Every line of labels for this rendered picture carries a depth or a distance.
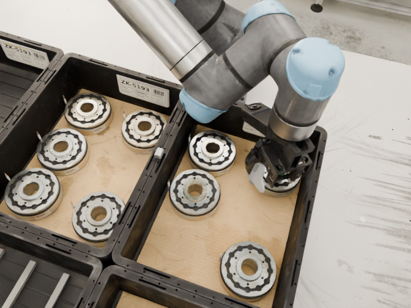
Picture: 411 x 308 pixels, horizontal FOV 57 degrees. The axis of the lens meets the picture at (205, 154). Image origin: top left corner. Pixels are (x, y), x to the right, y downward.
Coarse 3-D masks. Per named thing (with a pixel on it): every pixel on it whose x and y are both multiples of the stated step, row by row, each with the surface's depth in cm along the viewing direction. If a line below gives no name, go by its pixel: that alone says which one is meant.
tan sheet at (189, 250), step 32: (192, 192) 80; (224, 192) 80; (256, 192) 80; (160, 224) 75; (192, 224) 76; (224, 224) 76; (256, 224) 77; (288, 224) 77; (160, 256) 72; (192, 256) 72
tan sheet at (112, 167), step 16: (128, 112) 90; (112, 128) 87; (96, 144) 85; (112, 144) 85; (32, 160) 81; (96, 160) 82; (112, 160) 83; (128, 160) 83; (144, 160) 83; (64, 176) 80; (80, 176) 80; (96, 176) 80; (112, 176) 81; (128, 176) 81; (32, 192) 77; (64, 192) 78; (80, 192) 78; (112, 192) 78; (128, 192) 79; (0, 208) 75; (64, 208) 76; (48, 224) 74; (64, 224) 74; (80, 240) 73
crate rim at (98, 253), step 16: (64, 64) 84; (96, 64) 84; (112, 64) 84; (48, 80) 82; (144, 80) 83; (160, 80) 83; (32, 96) 78; (176, 112) 78; (0, 144) 71; (160, 144) 74; (144, 176) 70; (128, 208) 66; (16, 224) 63; (32, 224) 64; (64, 240) 62; (112, 240) 63; (96, 256) 61
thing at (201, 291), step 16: (176, 128) 76; (320, 128) 78; (320, 144) 76; (160, 160) 72; (320, 160) 74; (144, 192) 68; (304, 208) 68; (128, 224) 65; (304, 224) 66; (304, 240) 65; (112, 256) 61; (144, 272) 62; (160, 272) 61; (192, 288) 59; (208, 288) 60; (288, 288) 60; (224, 304) 59; (240, 304) 60; (288, 304) 59
